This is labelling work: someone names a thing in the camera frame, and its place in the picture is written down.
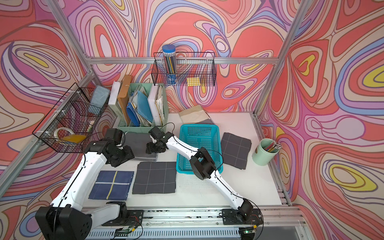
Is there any black wire basket left wall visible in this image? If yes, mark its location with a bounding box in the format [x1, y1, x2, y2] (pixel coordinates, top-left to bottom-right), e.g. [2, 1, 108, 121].
[33, 83, 110, 153]

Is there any blue capped pencil tube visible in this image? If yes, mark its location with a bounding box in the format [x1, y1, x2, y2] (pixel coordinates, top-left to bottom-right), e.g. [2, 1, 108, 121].
[162, 44, 177, 85]

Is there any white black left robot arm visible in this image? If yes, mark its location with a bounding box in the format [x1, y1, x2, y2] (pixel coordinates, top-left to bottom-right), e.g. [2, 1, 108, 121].
[35, 129, 135, 240]

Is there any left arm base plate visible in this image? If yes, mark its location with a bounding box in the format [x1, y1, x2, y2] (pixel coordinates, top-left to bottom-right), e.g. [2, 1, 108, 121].
[102, 210, 144, 227]

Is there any navy blue cloth yellow stripe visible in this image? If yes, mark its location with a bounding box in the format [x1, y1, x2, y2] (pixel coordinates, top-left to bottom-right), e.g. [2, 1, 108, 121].
[89, 171, 134, 201]

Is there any green pen cup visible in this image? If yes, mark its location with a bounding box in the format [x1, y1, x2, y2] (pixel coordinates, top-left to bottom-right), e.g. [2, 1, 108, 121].
[252, 138, 282, 166]

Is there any dark grey grid cloth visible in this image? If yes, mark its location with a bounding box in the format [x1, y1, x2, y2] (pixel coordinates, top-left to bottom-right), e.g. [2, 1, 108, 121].
[132, 162, 177, 195]
[221, 133, 252, 170]

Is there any white book in organizer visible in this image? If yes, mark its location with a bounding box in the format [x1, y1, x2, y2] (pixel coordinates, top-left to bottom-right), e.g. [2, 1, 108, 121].
[108, 82, 121, 116]

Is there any brown cardboard folder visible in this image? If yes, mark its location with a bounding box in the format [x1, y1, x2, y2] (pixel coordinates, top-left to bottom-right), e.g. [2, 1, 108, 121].
[117, 75, 133, 126]

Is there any black wire basket on back wall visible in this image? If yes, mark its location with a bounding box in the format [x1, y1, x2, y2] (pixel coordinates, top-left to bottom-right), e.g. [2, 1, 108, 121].
[151, 51, 217, 87]

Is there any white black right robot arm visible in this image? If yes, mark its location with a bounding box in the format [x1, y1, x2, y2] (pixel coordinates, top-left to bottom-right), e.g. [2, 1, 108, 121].
[146, 127, 254, 224]

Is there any grey blue sponge cloth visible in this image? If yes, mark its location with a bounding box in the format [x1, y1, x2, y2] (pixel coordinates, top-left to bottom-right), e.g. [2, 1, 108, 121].
[88, 86, 110, 115]

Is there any grey pillowcase with white lettering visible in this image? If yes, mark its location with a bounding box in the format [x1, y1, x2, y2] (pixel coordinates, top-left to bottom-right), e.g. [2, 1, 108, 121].
[124, 132, 157, 162]

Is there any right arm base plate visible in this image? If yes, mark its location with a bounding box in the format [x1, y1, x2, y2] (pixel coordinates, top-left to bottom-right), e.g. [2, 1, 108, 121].
[219, 209, 264, 226]

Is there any blue folder in organizer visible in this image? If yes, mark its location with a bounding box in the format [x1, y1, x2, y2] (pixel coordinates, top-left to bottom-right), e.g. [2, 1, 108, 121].
[127, 89, 153, 127]

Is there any teal plastic basket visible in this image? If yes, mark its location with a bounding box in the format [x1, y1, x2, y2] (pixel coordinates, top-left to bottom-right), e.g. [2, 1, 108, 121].
[179, 124, 223, 174]

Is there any yellow sticky note pad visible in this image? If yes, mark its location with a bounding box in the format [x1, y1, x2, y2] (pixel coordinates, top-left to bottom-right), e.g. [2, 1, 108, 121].
[187, 77, 201, 87]

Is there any beige and grey folded cloth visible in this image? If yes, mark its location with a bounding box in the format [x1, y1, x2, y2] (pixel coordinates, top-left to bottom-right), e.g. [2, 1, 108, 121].
[179, 105, 215, 125]

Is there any mint green file organizer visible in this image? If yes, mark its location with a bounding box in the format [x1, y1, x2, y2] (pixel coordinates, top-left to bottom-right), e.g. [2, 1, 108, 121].
[118, 83, 169, 133]

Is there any yellow notepad in left basket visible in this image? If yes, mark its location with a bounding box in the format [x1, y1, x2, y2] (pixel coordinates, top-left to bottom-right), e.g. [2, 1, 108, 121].
[61, 134, 87, 145]

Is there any white tape roll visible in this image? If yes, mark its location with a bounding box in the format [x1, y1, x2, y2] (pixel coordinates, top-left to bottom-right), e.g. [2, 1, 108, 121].
[54, 127, 75, 141]

